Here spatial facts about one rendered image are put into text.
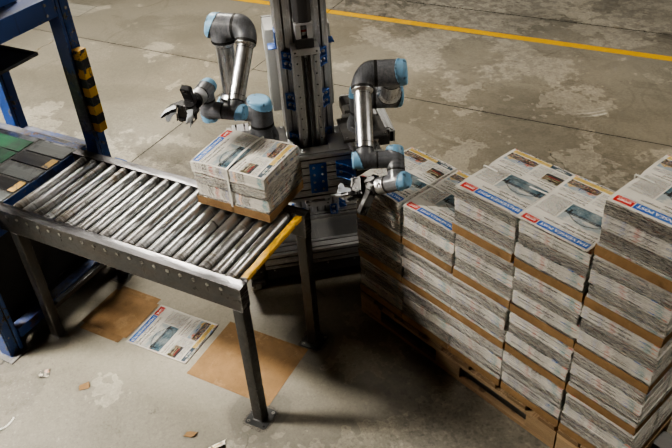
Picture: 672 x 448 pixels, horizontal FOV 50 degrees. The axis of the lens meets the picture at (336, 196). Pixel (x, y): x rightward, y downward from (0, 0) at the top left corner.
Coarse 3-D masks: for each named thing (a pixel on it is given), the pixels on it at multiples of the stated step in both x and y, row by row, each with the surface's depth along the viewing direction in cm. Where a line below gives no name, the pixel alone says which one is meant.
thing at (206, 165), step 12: (228, 132) 321; (240, 132) 320; (216, 144) 313; (228, 144) 313; (240, 144) 313; (204, 156) 306; (216, 156) 305; (228, 156) 305; (192, 168) 306; (204, 168) 302; (216, 168) 299; (204, 180) 308; (216, 180) 304; (204, 192) 312; (216, 192) 309
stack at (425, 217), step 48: (432, 192) 310; (384, 240) 327; (432, 240) 300; (384, 288) 346; (432, 288) 315; (528, 288) 268; (480, 336) 303; (528, 336) 280; (576, 336) 260; (528, 384) 292
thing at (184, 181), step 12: (84, 156) 356; (96, 156) 356; (108, 156) 355; (120, 168) 348; (132, 168) 345; (144, 168) 344; (168, 180) 336; (180, 180) 334; (192, 180) 333; (300, 228) 311
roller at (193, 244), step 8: (216, 216) 309; (224, 216) 311; (208, 224) 305; (216, 224) 307; (200, 232) 301; (208, 232) 302; (192, 240) 297; (200, 240) 298; (184, 248) 293; (192, 248) 294; (176, 256) 289; (184, 256) 291
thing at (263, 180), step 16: (272, 144) 311; (288, 144) 310; (256, 160) 301; (272, 160) 300; (288, 160) 305; (240, 176) 295; (256, 176) 291; (272, 176) 296; (288, 176) 306; (240, 192) 301; (256, 192) 296; (272, 192) 297; (288, 192) 309; (256, 208) 302; (272, 208) 300
